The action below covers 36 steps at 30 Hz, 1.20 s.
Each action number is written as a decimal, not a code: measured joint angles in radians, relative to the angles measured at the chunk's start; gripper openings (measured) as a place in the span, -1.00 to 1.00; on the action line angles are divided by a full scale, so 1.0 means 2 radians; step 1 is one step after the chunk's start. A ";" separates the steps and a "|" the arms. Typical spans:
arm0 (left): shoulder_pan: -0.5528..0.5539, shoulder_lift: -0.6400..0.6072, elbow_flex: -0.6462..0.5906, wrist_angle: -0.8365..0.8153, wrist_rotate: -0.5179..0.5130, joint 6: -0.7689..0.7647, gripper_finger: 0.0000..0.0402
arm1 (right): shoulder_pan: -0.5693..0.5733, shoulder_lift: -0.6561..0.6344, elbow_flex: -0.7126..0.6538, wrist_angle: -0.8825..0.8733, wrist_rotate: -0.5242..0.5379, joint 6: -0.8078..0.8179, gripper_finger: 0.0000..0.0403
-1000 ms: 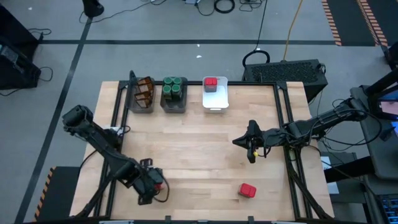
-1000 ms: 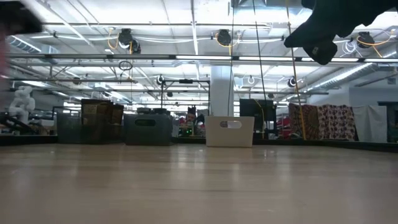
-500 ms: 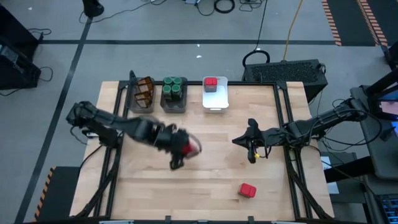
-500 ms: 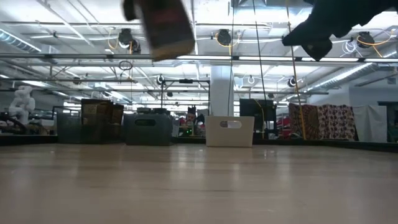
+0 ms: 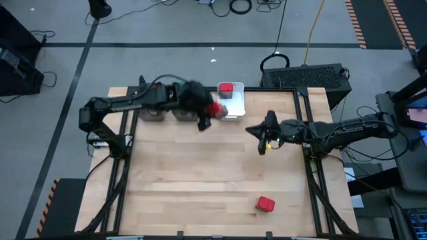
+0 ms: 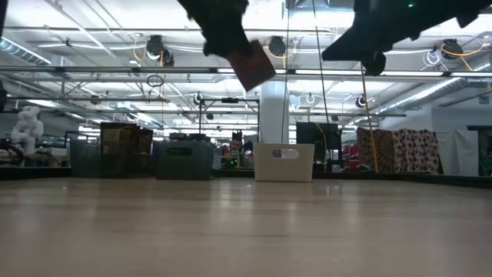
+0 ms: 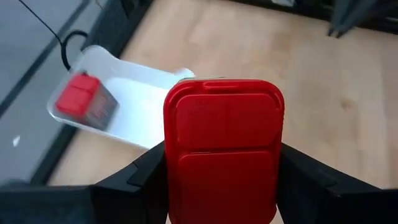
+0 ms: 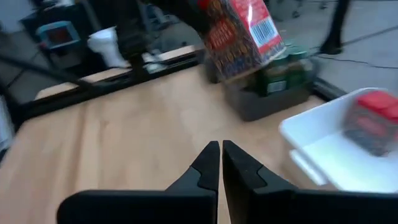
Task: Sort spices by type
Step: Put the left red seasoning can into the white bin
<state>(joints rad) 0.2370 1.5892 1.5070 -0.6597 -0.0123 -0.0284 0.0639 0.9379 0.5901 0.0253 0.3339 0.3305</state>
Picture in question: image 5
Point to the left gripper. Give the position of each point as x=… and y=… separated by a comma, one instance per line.
x=195, y=96

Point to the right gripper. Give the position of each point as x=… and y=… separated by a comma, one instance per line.
x=283, y=131

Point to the red-lidded spice tin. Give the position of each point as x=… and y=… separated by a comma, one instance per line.
x=266, y=204
x=217, y=110
x=226, y=89

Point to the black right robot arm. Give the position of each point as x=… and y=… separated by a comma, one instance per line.
x=350, y=128

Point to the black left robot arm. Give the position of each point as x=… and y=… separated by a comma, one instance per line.
x=133, y=101

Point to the grey plastic bin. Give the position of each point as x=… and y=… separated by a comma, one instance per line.
x=185, y=116

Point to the white plastic bin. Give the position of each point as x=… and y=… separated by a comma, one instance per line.
x=237, y=103

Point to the black perforated computer tower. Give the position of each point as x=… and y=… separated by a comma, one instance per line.
x=305, y=78

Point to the grey equipment cart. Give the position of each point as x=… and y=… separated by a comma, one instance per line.
x=403, y=166

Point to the black stand base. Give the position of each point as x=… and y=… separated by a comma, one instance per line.
x=99, y=8

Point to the tilted display screen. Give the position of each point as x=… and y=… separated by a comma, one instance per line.
x=417, y=115

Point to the black mat orange-striped edge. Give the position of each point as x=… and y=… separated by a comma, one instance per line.
x=377, y=23
x=418, y=20

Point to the black mat yellow-striped edge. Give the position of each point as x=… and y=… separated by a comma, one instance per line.
x=66, y=206

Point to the keyboard with blue lights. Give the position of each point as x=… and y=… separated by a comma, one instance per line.
x=418, y=221

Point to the black equipment case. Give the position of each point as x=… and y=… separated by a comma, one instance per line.
x=20, y=76

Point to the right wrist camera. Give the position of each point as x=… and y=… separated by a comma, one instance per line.
x=271, y=117

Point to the black aluminium table frame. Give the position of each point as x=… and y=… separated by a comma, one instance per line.
x=267, y=89

